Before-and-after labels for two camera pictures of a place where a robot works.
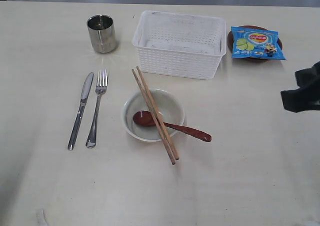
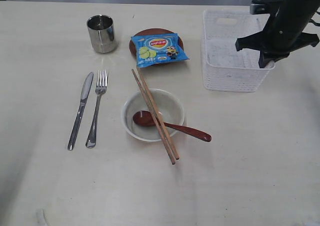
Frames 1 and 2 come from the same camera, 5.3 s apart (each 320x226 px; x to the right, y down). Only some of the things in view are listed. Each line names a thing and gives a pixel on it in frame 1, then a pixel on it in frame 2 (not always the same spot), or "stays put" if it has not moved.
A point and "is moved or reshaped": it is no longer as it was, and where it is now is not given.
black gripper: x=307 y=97 → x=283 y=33
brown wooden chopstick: x=171 y=158 stays put
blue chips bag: x=247 y=43 is moved or reshaped
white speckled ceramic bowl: x=170 y=108 stays put
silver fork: x=91 y=140 stays put
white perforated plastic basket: x=180 y=45 → x=224 y=68
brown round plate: x=229 y=42 → x=162 y=64
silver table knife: x=85 y=91 stays put
